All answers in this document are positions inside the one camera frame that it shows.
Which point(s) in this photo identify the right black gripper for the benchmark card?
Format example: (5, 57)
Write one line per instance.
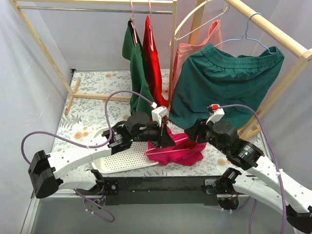
(195, 131)

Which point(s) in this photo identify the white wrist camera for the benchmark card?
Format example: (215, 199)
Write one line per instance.
(216, 113)
(158, 113)

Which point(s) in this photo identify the right wooden clothes rack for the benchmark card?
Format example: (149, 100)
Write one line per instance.
(281, 16)

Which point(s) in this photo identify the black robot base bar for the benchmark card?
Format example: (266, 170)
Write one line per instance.
(164, 190)

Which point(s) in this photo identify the salmon pink garment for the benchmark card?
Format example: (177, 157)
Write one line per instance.
(184, 50)

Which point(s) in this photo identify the magenta t shirt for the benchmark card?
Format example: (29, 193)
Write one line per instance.
(186, 153)

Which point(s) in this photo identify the wooden clothes rack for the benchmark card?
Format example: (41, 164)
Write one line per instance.
(281, 16)
(73, 92)

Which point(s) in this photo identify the pink wire hanger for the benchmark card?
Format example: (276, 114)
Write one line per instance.
(155, 151)

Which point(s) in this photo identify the dark green t shirt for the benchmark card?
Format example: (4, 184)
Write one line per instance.
(132, 50)

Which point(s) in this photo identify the teal green shorts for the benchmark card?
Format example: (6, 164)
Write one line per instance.
(211, 76)

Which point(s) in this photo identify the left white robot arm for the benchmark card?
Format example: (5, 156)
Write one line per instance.
(57, 171)

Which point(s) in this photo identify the red t shirt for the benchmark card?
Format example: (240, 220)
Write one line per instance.
(153, 68)

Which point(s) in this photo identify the left wooden clothes rack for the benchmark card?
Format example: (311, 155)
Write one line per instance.
(73, 92)

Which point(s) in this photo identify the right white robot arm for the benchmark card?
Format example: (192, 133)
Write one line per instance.
(277, 189)

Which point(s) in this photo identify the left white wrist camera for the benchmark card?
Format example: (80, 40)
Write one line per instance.
(158, 113)

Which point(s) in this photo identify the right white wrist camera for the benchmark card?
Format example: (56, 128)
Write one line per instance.
(216, 113)

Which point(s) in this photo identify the pink hanger under red shirt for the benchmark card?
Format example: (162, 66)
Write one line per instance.
(150, 26)

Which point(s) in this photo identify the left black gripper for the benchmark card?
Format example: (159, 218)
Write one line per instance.
(160, 134)

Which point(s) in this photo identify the floral table cloth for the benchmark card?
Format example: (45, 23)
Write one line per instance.
(86, 118)

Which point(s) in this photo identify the pink hanger under green shirt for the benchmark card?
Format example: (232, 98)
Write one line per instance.
(133, 23)

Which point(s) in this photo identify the white perforated plastic basket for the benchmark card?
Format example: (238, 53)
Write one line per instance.
(130, 159)

